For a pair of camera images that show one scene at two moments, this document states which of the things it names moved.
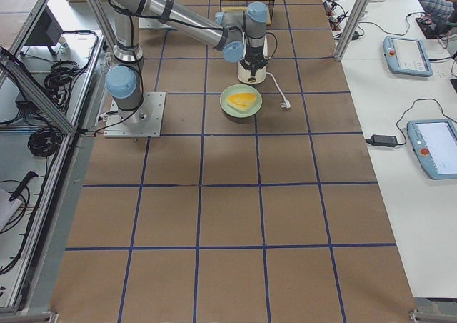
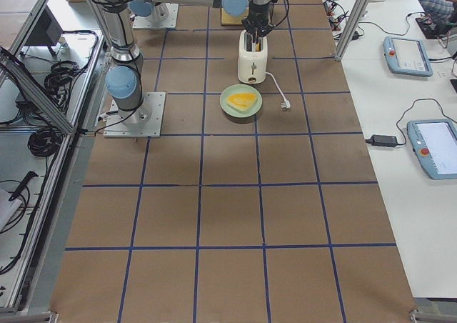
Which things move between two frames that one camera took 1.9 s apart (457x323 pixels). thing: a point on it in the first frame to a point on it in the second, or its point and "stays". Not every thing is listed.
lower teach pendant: (435, 141) stays
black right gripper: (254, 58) to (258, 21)
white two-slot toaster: (245, 74) stays
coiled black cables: (44, 141) stays
